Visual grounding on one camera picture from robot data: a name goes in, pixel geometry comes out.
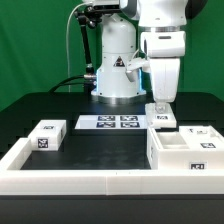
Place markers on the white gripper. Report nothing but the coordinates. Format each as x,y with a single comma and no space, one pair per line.
164,76

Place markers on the white cabinet door panel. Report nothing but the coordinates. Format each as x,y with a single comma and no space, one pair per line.
159,120
202,137

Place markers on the white cabinet body box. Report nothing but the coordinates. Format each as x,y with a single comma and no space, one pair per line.
169,151

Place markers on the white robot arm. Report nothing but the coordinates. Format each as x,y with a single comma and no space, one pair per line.
142,35

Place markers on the white cabinet top block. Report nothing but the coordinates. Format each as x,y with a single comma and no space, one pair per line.
48,135

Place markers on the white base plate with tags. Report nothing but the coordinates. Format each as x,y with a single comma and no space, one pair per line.
112,122

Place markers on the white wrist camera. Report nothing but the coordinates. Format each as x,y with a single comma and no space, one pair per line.
135,64

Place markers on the black camera bar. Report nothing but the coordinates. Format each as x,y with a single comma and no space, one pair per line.
105,9

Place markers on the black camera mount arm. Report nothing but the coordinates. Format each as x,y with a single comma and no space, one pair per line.
87,19

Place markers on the white U-shaped workspace frame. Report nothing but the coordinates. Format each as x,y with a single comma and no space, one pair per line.
14,180

